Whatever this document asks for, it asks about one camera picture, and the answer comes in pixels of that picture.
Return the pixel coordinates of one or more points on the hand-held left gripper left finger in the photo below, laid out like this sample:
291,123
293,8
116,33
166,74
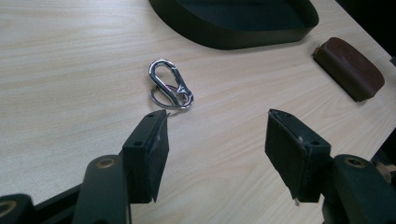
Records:
146,155

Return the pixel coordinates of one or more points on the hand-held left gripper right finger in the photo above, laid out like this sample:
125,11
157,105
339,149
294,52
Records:
292,155

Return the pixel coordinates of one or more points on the black tray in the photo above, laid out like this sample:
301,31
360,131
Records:
236,21

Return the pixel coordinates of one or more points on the brown leather case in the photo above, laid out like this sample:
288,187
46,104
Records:
348,68

